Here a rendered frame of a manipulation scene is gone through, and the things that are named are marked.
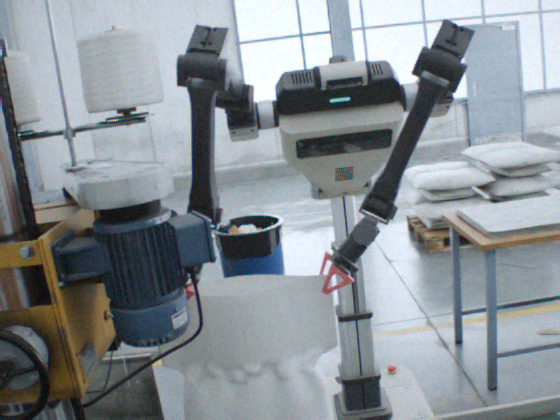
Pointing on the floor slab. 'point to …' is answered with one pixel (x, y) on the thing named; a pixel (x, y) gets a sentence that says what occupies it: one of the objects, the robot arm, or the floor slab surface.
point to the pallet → (433, 238)
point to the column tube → (13, 298)
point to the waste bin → (251, 246)
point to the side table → (492, 288)
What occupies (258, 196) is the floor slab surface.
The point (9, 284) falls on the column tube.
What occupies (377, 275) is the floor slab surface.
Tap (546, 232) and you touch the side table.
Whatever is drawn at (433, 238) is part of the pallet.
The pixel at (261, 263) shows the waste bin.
